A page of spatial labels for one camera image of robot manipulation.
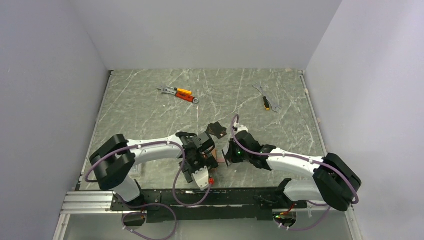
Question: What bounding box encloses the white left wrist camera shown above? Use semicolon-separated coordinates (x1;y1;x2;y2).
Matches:
192;166;211;191

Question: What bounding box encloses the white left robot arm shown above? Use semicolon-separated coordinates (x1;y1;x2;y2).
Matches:
84;131;219;210

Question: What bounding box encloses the yellow handled screwdriver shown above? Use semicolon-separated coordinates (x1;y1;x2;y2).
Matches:
262;96;271;111

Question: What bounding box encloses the brown leather card holder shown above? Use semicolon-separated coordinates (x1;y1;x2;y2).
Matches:
202;148;219;171

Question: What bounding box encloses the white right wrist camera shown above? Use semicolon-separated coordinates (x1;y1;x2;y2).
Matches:
232;122;249;134

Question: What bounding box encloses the aluminium frame rail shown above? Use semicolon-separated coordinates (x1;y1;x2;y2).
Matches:
60;191;114;215

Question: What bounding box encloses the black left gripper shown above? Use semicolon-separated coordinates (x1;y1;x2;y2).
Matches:
180;149;218;183

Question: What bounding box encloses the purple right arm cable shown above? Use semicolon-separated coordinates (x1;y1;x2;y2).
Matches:
230;114;360;232

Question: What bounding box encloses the silver open end wrench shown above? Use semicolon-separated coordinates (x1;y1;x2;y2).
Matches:
252;83;282;113

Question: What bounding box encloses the clear plastic screw box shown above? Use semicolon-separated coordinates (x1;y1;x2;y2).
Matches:
129;164;143;178

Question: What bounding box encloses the black VIP card stack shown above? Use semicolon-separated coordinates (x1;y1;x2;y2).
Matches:
206;121;227;139

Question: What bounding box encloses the red orange adjustable wrench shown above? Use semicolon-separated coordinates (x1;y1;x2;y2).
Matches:
156;85;199;104

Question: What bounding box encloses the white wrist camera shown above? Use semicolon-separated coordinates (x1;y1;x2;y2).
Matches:
192;166;211;191
232;122;249;134

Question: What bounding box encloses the silver magnetic stripe card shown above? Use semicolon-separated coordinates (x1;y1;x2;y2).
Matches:
221;148;232;167

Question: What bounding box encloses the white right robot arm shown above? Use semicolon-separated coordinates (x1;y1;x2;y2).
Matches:
222;130;362;212

